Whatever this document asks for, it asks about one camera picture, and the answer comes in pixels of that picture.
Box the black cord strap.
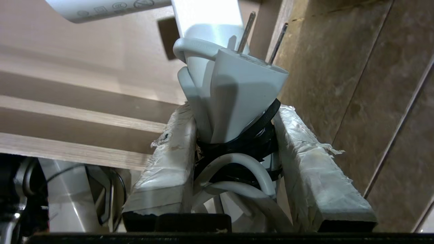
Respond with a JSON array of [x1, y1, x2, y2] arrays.
[[195, 98, 282, 181]]

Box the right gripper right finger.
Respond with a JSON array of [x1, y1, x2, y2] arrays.
[[273, 104, 378, 233]]

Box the light wooden drawer cabinet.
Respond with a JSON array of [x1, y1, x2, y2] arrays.
[[0, 0, 299, 171]]

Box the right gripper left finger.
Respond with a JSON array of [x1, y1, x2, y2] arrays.
[[121, 103, 198, 233]]

